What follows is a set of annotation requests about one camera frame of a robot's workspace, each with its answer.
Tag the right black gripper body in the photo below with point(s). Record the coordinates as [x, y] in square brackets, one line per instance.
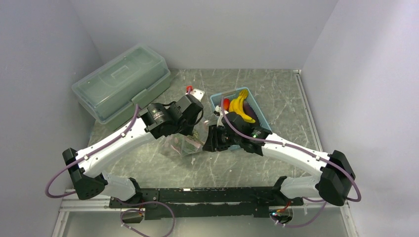
[221, 139]

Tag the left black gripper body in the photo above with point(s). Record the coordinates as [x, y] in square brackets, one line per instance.
[184, 128]

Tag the green netted melon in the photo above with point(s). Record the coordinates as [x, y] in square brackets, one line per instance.
[191, 144]

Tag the clear zip top bag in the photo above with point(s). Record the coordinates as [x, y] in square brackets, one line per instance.
[172, 144]

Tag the light blue plastic basket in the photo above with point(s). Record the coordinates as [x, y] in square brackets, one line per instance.
[255, 108]

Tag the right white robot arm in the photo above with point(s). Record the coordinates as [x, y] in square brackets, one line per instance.
[330, 176]

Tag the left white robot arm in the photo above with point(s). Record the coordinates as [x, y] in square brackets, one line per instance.
[87, 170]

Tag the red orange mango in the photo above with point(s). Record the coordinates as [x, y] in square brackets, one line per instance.
[226, 104]

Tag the yellow banana bunch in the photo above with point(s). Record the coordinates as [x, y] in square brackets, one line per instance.
[236, 105]

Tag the dark purple eggplant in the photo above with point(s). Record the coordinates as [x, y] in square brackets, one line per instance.
[248, 110]

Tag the clear green storage box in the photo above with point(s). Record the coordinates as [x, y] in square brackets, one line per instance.
[136, 77]

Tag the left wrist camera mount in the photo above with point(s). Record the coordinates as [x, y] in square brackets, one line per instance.
[188, 110]

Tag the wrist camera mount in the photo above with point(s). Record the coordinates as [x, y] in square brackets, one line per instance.
[236, 121]
[188, 110]

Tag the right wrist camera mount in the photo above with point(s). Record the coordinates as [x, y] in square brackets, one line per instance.
[236, 121]

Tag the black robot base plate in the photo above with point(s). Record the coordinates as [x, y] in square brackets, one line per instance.
[207, 202]

